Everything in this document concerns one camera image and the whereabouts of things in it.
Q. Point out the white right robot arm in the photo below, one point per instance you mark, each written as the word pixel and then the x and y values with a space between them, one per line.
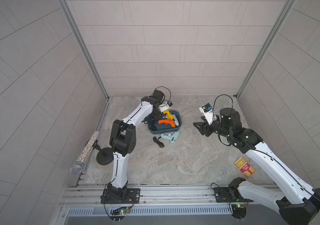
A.
pixel 297 202

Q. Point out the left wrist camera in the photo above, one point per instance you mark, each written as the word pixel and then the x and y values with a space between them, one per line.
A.
pixel 166 106

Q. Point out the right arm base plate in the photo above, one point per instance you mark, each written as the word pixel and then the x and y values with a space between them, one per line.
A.
pixel 226 195

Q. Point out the yellow glue gun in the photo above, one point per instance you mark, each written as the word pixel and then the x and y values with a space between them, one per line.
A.
pixel 168 115

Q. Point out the mint green glue gun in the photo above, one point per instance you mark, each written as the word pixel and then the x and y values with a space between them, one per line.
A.
pixel 172 138

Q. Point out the aluminium mounting rail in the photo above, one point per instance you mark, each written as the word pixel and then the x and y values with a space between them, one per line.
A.
pixel 187 198

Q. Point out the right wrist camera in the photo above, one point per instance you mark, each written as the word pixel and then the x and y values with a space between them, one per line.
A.
pixel 207 111

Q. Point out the teal plastic storage box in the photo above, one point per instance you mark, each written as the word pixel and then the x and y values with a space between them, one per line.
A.
pixel 156 128

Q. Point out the orange glue gun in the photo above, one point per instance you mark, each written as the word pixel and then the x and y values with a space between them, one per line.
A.
pixel 167 122

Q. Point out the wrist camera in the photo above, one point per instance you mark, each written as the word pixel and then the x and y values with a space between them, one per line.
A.
pixel 207 111
pixel 166 106

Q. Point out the glittery silver microphone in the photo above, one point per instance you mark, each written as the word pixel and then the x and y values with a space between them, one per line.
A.
pixel 79 165

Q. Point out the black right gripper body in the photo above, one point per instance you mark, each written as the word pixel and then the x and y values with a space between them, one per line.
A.
pixel 216 126

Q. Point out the black round stand base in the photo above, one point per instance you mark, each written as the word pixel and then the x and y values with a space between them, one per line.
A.
pixel 104 156

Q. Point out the yellow red small box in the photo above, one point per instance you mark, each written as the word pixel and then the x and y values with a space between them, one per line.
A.
pixel 246 169

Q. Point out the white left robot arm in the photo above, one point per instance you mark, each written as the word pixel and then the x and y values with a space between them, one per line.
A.
pixel 123 141

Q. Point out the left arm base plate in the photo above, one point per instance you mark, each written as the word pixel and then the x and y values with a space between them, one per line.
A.
pixel 113 195

